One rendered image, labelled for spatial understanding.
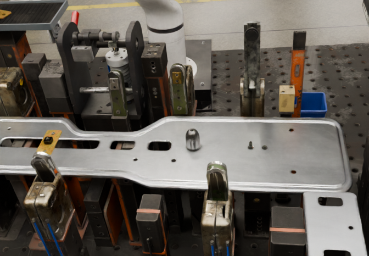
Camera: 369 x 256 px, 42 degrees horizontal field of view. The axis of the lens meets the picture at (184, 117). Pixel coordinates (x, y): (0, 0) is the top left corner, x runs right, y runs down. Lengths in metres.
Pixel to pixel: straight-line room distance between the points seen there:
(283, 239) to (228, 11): 2.99
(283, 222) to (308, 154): 0.18
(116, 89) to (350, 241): 0.62
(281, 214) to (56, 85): 0.64
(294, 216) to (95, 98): 0.64
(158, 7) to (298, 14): 2.35
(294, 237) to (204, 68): 0.89
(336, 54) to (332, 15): 1.78
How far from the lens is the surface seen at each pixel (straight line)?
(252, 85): 1.13
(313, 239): 0.91
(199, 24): 3.63
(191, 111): 1.21
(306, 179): 1.01
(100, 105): 1.30
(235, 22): 3.62
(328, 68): 1.86
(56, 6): 1.40
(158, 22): 1.52
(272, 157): 1.04
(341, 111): 1.66
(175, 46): 1.57
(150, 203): 0.99
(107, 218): 1.22
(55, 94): 1.28
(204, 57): 1.75
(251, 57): 1.10
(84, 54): 1.18
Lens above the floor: 1.73
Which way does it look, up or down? 39 degrees down
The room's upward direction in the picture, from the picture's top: 7 degrees counter-clockwise
